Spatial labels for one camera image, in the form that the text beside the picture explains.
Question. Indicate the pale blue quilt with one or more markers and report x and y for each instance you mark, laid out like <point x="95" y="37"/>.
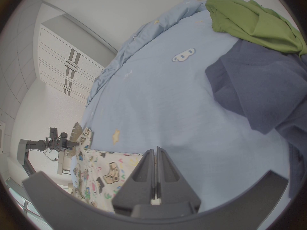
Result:
<point x="148" y="30"/>

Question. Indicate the dark blue garment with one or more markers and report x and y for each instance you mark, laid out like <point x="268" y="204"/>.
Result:
<point x="259" y="85"/>

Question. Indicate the green garment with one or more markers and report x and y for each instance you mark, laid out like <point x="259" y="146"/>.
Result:
<point x="251" y="25"/>

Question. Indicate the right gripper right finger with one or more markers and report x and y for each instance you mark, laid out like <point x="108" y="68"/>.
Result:
<point x="175" y="183"/>

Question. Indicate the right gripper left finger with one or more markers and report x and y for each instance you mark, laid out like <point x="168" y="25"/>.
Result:
<point x="136" y="183"/>

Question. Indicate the white printed pyjama top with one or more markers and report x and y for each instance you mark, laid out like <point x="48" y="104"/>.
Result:
<point x="96" y="174"/>

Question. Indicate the bed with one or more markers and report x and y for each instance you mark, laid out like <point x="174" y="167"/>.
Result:
<point x="168" y="92"/>

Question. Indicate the white wardrobe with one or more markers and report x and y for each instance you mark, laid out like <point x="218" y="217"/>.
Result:
<point x="55" y="56"/>

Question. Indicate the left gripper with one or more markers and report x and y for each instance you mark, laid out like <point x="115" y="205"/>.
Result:
<point x="63" y="144"/>

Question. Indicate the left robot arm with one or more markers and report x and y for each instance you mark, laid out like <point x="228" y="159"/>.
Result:
<point x="36" y="144"/>

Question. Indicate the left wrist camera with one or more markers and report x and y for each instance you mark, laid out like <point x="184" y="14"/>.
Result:
<point x="64" y="136"/>

